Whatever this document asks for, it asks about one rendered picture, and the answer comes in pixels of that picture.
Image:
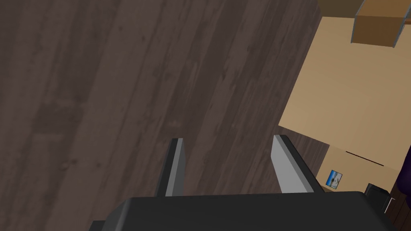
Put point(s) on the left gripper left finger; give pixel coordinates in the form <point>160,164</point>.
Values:
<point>175,170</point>

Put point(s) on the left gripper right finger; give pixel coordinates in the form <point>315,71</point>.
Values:
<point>290,170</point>

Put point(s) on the blue framed picture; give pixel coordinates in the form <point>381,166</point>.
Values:
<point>334,179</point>

